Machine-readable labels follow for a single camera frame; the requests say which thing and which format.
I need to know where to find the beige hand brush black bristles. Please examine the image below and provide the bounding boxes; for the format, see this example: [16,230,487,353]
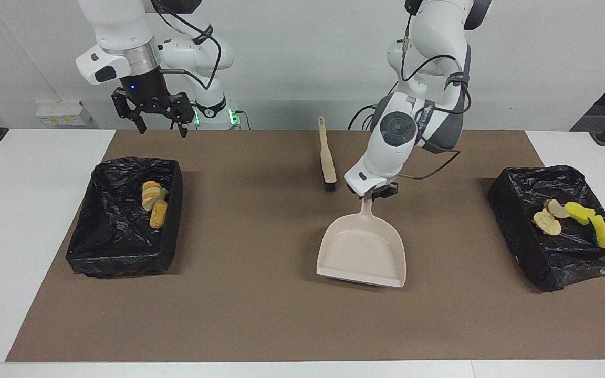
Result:
[317,116,338,192]

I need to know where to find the beige plastic dustpan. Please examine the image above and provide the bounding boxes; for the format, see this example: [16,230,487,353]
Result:
[316,194,407,288]

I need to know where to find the pale torn bread piece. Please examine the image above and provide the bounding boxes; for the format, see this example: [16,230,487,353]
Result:
[141,181,163,212]

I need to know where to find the brown oval bread roll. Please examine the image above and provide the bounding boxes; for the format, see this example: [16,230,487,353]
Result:
[149,200,168,229]

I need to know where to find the pale cracker piece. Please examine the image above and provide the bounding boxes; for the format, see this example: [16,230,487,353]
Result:
[533,209,562,236]

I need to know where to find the striped croissant piece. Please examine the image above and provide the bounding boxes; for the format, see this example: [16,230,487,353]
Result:
[544,198,571,219]

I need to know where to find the bin lined with black bag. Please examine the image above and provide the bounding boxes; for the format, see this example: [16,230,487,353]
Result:
[488,165,605,293]
[65,156,184,279]

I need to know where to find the large brown table mat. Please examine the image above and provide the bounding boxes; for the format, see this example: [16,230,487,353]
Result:
[6,130,605,363]

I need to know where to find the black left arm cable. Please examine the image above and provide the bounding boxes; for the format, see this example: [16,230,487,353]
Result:
[400,0,473,181]

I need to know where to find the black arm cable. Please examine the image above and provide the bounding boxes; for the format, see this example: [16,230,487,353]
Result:
[400,0,473,181]
[153,0,223,91]

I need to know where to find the white wall power strip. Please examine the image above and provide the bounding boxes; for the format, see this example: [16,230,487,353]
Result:
[36,101,92,127]

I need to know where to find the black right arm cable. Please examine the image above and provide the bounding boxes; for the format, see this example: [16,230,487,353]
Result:
[153,0,223,91]

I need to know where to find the black base power cable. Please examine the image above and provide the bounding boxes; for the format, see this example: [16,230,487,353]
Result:
[347,103,382,130]

